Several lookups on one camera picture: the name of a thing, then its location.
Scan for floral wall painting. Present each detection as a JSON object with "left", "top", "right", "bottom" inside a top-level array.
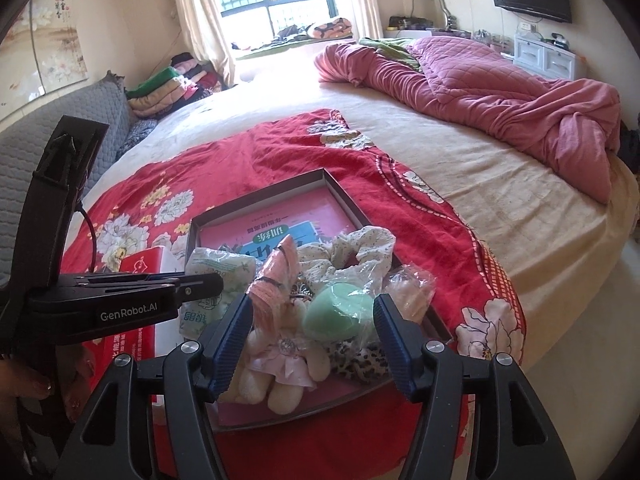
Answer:
[{"left": 0, "top": 0, "right": 92, "bottom": 122}]

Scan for white drawer cabinet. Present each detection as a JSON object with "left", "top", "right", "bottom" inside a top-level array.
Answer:
[{"left": 512, "top": 30, "right": 587, "bottom": 82}]

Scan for clear plastic bag with puff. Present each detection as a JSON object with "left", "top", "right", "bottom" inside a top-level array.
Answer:
[{"left": 385, "top": 262, "right": 437, "bottom": 322}]

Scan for cream curtain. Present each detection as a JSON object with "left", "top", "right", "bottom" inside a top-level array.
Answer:
[
  {"left": 345, "top": 0, "right": 387, "bottom": 41},
  {"left": 167, "top": 0, "right": 237, "bottom": 92}
]

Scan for red cardboard box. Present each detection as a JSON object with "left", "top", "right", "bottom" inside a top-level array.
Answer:
[{"left": 60, "top": 246, "right": 201, "bottom": 416}]

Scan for green white tissue pack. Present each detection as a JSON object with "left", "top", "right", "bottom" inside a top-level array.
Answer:
[{"left": 179, "top": 246, "right": 257, "bottom": 342}]

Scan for pink quilt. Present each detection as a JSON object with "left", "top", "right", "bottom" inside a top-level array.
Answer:
[{"left": 314, "top": 36, "right": 622, "bottom": 204}]

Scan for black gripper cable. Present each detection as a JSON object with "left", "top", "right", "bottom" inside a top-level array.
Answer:
[{"left": 75, "top": 204, "right": 99, "bottom": 277}]

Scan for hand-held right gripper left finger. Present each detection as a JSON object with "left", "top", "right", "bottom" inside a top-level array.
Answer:
[{"left": 52, "top": 292, "right": 252, "bottom": 480}]

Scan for person's left hand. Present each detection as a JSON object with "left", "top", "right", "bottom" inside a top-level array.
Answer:
[{"left": 0, "top": 360, "right": 53, "bottom": 400}]

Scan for cream bed sheet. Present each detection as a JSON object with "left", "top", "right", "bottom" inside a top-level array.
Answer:
[{"left": 85, "top": 42, "right": 640, "bottom": 377}]

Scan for green cloth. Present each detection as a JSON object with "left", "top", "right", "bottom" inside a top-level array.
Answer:
[{"left": 360, "top": 36, "right": 422, "bottom": 71}]

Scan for plush bear pink dress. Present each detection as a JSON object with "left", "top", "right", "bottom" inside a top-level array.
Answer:
[{"left": 249, "top": 302, "right": 332, "bottom": 414}]

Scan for grey quilted headboard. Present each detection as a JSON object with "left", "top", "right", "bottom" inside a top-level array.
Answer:
[{"left": 0, "top": 80, "right": 134, "bottom": 281}]

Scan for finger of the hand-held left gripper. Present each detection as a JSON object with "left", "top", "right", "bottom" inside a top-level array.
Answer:
[{"left": 56, "top": 272, "right": 224, "bottom": 307}]

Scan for pink book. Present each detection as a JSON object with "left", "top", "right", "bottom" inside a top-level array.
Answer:
[{"left": 200, "top": 187, "right": 362, "bottom": 428}]

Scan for dark patterned pillow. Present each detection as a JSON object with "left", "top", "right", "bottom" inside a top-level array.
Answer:
[{"left": 120, "top": 117, "right": 162, "bottom": 157}]

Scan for pink cloth black band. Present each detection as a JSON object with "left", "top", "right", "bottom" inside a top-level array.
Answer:
[{"left": 247, "top": 237, "right": 302, "bottom": 322}]

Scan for clothes on windowsill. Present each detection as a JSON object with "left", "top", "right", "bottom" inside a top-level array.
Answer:
[{"left": 235, "top": 25, "right": 312, "bottom": 57}]

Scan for white floral scrunchie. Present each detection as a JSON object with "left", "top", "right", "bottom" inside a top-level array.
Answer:
[{"left": 300, "top": 225, "right": 397, "bottom": 302}]

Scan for leopard print scrunchie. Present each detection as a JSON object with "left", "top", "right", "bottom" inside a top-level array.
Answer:
[{"left": 332, "top": 340, "right": 397, "bottom": 387}]

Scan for dark grey box tray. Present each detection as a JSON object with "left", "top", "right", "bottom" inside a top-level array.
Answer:
[{"left": 190, "top": 167, "right": 454, "bottom": 432}]

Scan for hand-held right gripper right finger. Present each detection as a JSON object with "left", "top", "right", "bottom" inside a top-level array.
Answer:
[{"left": 372, "top": 293, "right": 573, "bottom": 480}]

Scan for red floral blanket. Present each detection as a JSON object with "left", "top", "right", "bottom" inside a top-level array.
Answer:
[{"left": 55, "top": 107, "right": 527, "bottom": 480}]

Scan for green makeup sponge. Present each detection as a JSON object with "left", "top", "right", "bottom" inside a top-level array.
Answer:
[{"left": 305, "top": 282, "right": 377, "bottom": 342}]

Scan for black radio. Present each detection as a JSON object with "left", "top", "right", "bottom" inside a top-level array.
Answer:
[{"left": 387, "top": 14, "right": 434, "bottom": 32}]

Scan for folded floral blanket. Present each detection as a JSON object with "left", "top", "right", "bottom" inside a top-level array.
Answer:
[{"left": 305, "top": 17, "right": 354, "bottom": 41}]

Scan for pile of folded clothes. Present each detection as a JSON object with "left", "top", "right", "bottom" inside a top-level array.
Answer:
[{"left": 125, "top": 52, "right": 224, "bottom": 121}]

